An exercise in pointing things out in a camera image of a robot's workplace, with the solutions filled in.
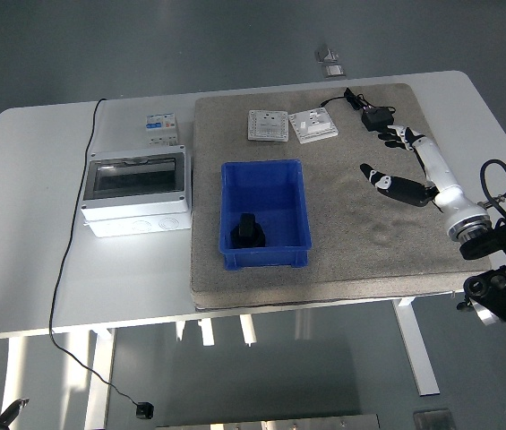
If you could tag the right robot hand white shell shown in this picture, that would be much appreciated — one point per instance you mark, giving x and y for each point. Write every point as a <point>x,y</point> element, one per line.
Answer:
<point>440,174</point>

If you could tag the black hexagonal nut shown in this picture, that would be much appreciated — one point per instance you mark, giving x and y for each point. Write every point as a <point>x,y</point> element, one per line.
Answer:
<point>258,242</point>
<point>246,224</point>

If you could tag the blue plastic box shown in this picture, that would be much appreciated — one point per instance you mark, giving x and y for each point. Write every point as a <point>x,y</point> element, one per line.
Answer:
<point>286,201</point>

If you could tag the grey electrical distribution box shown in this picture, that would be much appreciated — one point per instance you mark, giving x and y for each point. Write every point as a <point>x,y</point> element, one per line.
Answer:
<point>136,201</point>

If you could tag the white table leg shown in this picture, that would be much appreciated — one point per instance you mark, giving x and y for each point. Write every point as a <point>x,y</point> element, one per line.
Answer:
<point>96,354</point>
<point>416,349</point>
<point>13,367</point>

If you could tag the black power adapter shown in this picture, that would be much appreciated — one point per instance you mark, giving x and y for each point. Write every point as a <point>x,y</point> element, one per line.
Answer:
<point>375,120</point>

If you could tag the grey-brown foam mat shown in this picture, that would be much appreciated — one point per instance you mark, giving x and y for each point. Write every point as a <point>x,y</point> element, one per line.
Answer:
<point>369,269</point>

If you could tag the flat metal floor socket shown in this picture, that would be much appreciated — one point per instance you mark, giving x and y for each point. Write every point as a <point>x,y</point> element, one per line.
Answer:
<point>333,71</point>

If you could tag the open metal floor socket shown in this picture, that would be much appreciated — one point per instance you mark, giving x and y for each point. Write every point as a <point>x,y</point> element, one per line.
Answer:
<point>326,54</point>

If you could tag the grey floor plate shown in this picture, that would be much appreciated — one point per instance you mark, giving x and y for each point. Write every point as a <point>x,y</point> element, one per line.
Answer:
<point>434,420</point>

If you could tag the white circuit breaker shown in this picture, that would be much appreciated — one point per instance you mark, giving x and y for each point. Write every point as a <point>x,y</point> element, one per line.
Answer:
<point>162,130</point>

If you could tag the silver metal plate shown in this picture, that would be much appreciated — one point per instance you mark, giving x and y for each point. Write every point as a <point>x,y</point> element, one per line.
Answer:
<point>266,423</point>

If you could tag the white wall switch socket panel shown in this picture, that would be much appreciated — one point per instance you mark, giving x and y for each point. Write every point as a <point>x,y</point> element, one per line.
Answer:
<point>314,125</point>

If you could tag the white table frame bracket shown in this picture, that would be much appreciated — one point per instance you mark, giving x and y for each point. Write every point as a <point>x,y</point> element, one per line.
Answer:
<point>207,333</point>
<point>248,331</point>

